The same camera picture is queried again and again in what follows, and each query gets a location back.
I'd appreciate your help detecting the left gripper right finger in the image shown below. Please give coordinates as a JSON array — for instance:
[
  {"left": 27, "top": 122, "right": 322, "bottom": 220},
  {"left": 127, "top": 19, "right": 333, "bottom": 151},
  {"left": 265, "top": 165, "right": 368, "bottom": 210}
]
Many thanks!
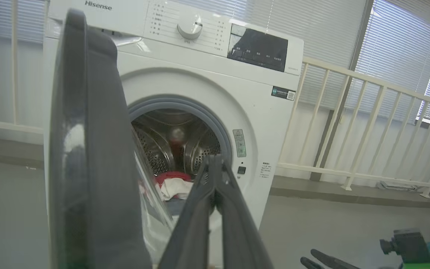
[{"left": 215, "top": 155, "right": 274, "bottom": 269}]

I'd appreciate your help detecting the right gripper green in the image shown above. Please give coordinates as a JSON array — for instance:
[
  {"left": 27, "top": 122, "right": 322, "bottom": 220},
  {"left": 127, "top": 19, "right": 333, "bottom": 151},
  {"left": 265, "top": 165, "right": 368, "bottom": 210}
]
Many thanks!
[{"left": 300, "top": 249, "right": 430, "bottom": 269}]

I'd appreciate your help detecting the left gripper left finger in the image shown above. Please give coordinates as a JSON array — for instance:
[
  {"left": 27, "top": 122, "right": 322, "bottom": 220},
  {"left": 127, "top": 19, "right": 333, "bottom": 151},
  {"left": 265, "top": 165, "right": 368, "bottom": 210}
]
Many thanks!
[{"left": 158, "top": 156, "right": 217, "bottom": 269}]

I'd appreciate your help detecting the white garment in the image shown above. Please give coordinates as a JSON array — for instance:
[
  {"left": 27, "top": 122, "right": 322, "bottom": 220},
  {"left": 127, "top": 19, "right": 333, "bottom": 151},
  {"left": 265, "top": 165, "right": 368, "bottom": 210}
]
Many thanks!
[{"left": 159, "top": 178, "right": 194, "bottom": 200}]

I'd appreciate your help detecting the red garment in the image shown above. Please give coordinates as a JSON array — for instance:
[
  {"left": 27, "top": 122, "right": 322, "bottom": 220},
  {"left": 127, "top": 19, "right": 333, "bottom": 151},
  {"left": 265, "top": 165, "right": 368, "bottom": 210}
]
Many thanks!
[{"left": 155, "top": 171, "right": 193, "bottom": 184}]

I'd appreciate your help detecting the black round glass washer door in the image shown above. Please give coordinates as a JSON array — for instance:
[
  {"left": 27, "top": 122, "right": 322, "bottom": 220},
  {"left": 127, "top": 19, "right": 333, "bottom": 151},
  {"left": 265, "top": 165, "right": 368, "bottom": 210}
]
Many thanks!
[{"left": 47, "top": 8, "right": 176, "bottom": 269}]

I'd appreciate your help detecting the stainless steel washing machine drum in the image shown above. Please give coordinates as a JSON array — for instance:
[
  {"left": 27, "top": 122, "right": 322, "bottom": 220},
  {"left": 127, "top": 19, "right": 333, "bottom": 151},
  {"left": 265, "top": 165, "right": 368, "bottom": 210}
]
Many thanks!
[{"left": 131, "top": 109, "right": 223, "bottom": 178}]

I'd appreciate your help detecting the white front-load washing machine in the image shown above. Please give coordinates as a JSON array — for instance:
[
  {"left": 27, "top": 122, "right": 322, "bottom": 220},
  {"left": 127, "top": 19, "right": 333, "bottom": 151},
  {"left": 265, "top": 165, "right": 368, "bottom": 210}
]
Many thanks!
[{"left": 43, "top": 0, "right": 304, "bottom": 269}]

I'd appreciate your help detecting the black washing machine display panel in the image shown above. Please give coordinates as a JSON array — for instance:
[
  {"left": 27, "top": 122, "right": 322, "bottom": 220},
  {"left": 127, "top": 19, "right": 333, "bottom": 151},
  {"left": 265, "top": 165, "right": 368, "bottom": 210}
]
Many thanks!
[{"left": 227, "top": 24, "right": 289, "bottom": 72}]

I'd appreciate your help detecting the grey raised floor curb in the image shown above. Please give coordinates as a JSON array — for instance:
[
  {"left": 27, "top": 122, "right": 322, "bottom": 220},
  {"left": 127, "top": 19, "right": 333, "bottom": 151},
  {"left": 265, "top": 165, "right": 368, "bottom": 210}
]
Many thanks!
[{"left": 269, "top": 176, "right": 430, "bottom": 210}]

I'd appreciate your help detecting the grey warning sticker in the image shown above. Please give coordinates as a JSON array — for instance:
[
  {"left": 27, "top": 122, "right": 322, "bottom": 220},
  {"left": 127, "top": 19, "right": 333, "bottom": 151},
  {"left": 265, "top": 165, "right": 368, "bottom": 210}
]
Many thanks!
[{"left": 233, "top": 129, "right": 247, "bottom": 158}]

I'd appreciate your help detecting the dark QR code sticker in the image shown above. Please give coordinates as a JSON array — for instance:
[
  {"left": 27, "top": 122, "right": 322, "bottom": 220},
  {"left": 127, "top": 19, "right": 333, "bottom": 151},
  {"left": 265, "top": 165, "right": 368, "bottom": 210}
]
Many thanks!
[{"left": 271, "top": 86, "right": 296, "bottom": 101}]

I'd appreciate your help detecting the cream metal railing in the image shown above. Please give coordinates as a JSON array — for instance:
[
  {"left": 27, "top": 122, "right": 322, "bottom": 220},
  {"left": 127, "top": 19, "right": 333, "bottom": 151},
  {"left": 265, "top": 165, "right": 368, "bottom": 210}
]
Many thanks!
[
  {"left": 0, "top": 0, "right": 49, "bottom": 135},
  {"left": 277, "top": 56, "right": 430, "bottom": 198}
]

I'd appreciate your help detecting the grey window pillar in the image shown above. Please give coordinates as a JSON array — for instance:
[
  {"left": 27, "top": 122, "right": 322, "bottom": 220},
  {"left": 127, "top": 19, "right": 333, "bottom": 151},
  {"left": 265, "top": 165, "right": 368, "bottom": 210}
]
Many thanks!
[{"left": 310, "top": 0, "right": 374, "bottom": 182}]

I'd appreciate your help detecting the white round control knob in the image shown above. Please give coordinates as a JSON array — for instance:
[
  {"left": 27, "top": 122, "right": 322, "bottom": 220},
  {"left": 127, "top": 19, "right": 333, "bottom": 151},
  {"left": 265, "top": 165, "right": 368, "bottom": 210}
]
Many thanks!
[{"left": 177, "top": 14, "right": 203, "bottom": 40}]

